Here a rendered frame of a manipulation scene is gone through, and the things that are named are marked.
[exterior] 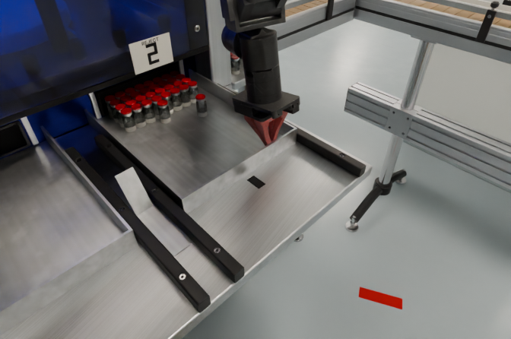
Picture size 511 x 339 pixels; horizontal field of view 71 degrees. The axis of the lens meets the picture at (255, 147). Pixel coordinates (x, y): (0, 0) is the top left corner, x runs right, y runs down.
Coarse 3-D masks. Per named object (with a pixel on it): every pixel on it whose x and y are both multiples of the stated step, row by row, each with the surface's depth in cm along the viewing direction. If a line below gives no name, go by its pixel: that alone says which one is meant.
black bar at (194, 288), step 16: (80, 160) 62; (96, 176) 59; (112, 192) 56; (128, 208) 54; (144, 240) 49; (160, 256) 47; (176, 272) 45; (192, 288) 44; (192, 304) 44; (208, 304) 44
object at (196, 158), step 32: (224, 96) 80; (96, 128) 72; (160, 128) 73; (192, 128) 73; (224, 128) 73; (288, 128) 68; (160, 160) 65; (192, 160) 65; (224, 160) 65; (256, 160) 62; (192, 192) 54
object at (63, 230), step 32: (0, 160) 65; (32, 160) 65; (64, 160) 64; (0, 192) 59; (32, 192) 59; (64, 192) 59; (96, 192) 55; (0, 224) 54; (32, 224) 54; (64, 224) 54; (96, 224) 54; (128, 224) 49; (0, 256) 49; (32, 256) 49; (64, 256) 49; (96, 256) 46; (0, 288) 46; (32, 288) 46; (64, 288) 45; (0, 320) 40
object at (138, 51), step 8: (168, 32) 68; (144, 40) 66; (152, 40) 67; (160, 40) 68; (168, 40) 69; (136, 48) 65; (144, 48) 66; (152, 48) 67; (160, 48) 69; (168, 48) 70; (136, 56) 66; (144, 56) 67; (152, 56) 68; (160, 56) 70; (168, 56) 71; (136, 64) 67; (144, 64) 68; (152, 64) 69; (160, 64) 70; (136, 72) 67
